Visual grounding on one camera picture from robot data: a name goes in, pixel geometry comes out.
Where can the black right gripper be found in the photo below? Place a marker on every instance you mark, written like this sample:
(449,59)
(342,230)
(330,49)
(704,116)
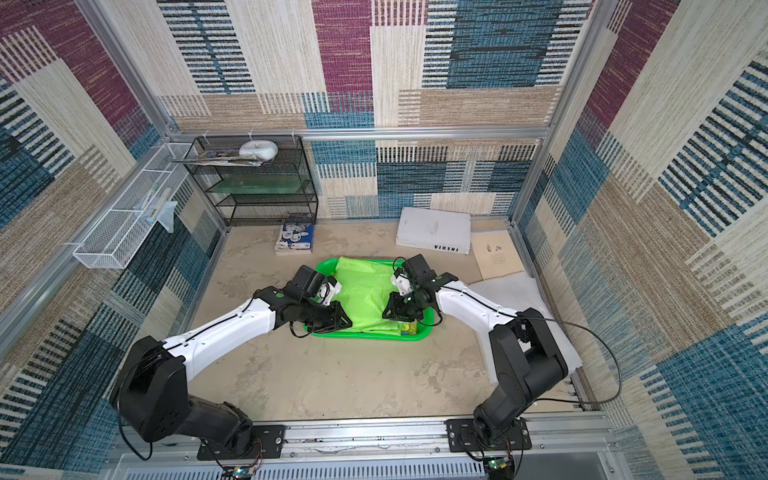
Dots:
(405,306)

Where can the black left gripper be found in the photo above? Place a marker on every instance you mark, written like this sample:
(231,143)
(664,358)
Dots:
(334,320)

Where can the lime green raincoat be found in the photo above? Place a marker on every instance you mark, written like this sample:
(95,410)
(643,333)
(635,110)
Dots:
(366,294)

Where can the green perforated plastic basket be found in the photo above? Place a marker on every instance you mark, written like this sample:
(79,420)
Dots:
(372,335)

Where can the white raincoat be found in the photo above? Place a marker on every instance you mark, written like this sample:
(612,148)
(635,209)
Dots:
(519,291)

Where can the small yellow raincoat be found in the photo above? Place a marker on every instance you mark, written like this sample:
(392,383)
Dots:
(409,328)

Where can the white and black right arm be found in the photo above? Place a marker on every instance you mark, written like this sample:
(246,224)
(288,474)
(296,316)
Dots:
(530,354)

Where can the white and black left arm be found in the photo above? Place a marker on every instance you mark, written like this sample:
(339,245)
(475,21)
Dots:
(151,391)

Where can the white flat box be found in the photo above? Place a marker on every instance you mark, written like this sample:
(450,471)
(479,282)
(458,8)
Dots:
(434,230)

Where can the beige paper booklet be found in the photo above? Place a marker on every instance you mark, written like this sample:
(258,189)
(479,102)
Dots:
(495,254)

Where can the white round object on shelf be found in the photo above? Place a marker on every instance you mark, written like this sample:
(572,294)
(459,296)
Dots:
(258,150)

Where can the magazines on shelf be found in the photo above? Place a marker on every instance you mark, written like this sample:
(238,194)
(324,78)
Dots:
(222,159)

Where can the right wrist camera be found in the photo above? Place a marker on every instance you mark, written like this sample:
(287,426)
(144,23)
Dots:
(401,282)

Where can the black wire mesh shelf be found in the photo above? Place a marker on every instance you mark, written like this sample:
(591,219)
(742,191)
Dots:
(277,191)

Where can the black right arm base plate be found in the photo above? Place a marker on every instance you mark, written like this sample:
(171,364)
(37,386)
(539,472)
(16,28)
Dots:
(462,436)

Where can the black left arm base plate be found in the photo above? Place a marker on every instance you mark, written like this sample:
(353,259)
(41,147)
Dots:
(260,440)

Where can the white wire wall basket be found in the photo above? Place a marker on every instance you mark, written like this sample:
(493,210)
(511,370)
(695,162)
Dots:
(145,202)

